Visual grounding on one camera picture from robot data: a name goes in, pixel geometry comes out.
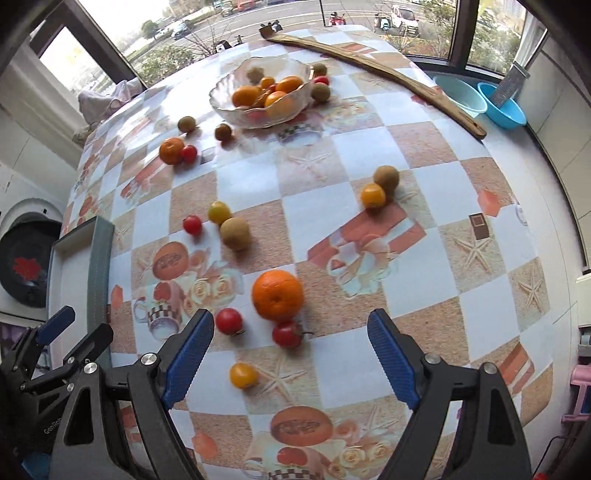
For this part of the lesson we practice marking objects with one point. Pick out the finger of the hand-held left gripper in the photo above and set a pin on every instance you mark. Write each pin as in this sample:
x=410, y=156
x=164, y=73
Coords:
x=55, y=323
x=90, y=344

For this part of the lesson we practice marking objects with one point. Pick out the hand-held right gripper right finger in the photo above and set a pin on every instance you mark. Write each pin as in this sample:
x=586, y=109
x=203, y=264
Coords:
x=392, y=360

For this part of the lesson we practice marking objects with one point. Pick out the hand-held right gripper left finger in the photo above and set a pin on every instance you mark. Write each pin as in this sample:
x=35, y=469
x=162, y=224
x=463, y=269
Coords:
x=189, y=355

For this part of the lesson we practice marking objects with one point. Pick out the large orange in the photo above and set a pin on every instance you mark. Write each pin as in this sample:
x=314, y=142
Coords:
x=277, y=295

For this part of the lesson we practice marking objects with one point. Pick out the clear glass bowl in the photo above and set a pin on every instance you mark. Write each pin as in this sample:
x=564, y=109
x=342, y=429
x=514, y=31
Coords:
x=231, y=78

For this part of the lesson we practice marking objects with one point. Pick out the red cherry tomato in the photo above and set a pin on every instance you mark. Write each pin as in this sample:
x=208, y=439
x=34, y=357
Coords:
x=189, y=153
x=229, y=321
x=287, y=333
x=192, y=225
x=322, y=79

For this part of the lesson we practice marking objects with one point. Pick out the yellow cherry tomato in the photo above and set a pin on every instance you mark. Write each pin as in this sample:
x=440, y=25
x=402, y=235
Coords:
x=243, y=374
x=219, y=212

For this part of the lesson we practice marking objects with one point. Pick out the grey open box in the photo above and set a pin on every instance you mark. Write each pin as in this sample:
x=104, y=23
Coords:
x=99, y=277

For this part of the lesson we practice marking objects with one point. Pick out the white washing machine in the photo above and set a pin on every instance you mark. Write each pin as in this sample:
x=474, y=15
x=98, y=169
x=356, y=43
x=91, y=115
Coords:
x=27, y=258

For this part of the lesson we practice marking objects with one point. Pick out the brown longan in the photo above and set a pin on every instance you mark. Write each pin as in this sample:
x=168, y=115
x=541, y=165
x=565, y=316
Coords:
x=187, y=123
x=223, y=132
x=319, y=69
x=254, y=74
x=235, y=234

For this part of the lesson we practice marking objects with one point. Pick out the checkered printed tablecloth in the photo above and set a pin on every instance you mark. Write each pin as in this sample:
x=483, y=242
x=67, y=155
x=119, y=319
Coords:
x=323, y=221

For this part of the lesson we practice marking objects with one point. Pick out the small orange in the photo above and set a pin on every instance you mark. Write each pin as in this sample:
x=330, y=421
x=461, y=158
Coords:
x=279, y=103
x=289, y=84
x=373, y=195
x=171, y=151
x=246, y=96
x=267, y=82

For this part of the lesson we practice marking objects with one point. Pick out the brown kiwi mid right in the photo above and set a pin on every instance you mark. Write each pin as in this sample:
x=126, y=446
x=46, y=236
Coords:
x=387, y=178

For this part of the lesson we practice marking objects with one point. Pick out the pink plastic stool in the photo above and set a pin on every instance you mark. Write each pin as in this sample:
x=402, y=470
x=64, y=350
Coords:
x=577, y=397

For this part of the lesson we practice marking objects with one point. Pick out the pile of light cloth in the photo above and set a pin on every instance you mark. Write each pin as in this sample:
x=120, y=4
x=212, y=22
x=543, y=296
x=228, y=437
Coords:
x=101, y=99

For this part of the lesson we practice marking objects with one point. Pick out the light blue plastic basin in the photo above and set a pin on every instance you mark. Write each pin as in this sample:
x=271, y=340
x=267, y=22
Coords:
x=457, y=94

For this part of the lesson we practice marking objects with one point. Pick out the kiwi right of bowl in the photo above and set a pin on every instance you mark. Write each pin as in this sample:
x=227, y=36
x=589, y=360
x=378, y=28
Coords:
x=320, y=92

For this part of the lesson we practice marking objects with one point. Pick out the long wooden stick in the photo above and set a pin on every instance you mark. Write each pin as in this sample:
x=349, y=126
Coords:
x=392, y=69

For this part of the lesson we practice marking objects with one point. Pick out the metal grater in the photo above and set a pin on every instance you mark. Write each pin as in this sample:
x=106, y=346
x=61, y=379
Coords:
x=507, y=85

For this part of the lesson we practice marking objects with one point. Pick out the white parked car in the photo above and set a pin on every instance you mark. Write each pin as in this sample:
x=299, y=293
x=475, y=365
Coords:
x=404, y=18

